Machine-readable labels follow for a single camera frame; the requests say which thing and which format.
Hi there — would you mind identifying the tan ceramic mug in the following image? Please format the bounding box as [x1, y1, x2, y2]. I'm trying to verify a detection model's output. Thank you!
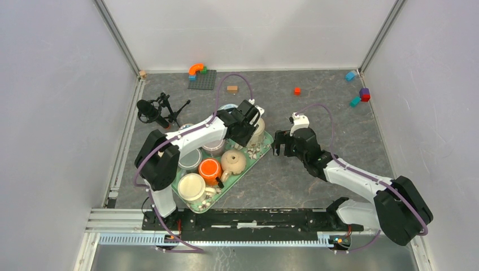
[220, 150, 247, 182]

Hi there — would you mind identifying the light blue ribbed mug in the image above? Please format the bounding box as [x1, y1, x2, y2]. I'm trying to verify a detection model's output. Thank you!
[217, 103, 238, 112]

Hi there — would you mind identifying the floral cream mug green inside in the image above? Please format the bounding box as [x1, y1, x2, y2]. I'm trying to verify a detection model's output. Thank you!
[246, 118, 265, 148]

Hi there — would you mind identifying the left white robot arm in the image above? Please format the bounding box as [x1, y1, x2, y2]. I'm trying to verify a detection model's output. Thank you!
[133, 99, 264, 230]

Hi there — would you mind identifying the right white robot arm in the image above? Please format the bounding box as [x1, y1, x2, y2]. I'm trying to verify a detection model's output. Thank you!
[272, 128, 433, 246]

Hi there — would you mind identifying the mauve mug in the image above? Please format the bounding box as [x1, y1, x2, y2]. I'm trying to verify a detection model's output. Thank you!
[202, 139, 225, 157]

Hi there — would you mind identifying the orange mug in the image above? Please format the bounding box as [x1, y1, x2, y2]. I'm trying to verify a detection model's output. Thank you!
[198, 158, 224, 189]

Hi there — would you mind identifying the grey mug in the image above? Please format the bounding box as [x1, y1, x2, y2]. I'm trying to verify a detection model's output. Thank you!
[178, 148, 203, 173]

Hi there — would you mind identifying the green floral tray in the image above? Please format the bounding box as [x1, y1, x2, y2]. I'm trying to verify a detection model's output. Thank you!
[172, 132, 273, 213]

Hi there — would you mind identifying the brown wooden block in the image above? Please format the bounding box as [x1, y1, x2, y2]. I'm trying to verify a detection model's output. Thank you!
[227, 85, 239, 94]

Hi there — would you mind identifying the grey lego baseplate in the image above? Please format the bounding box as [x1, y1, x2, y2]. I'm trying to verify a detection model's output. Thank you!
[188, 70, 217, 90]

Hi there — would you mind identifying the teal block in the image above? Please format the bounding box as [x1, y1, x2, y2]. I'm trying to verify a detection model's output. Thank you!
[350, 97, 362, 108]

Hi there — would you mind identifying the orange curved block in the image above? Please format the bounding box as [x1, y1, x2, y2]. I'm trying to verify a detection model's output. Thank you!
[188, 63, 208, 81]

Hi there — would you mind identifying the purple red block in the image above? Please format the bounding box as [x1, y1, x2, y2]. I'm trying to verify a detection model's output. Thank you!
[359, 88, 371, 102]

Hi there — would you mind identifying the blue block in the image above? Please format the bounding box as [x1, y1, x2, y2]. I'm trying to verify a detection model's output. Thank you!
[345, 70, 358, 82]

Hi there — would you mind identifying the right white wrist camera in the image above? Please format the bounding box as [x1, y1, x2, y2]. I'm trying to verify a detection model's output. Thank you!
[289, 112, 310, 136]

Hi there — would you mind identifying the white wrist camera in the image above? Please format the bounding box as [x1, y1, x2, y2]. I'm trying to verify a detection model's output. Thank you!
[248, 99, 265, 126]
[289, 112, 310, 136]

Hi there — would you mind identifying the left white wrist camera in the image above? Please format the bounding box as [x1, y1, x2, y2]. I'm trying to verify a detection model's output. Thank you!
[248, 99, 265, 126]

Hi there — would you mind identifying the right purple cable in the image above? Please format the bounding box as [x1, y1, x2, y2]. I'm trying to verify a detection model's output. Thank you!
[295, 103, 429, 255]

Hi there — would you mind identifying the black mounting base rail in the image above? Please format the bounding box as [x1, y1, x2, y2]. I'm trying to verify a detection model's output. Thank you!
[164, 208, 364, 241]

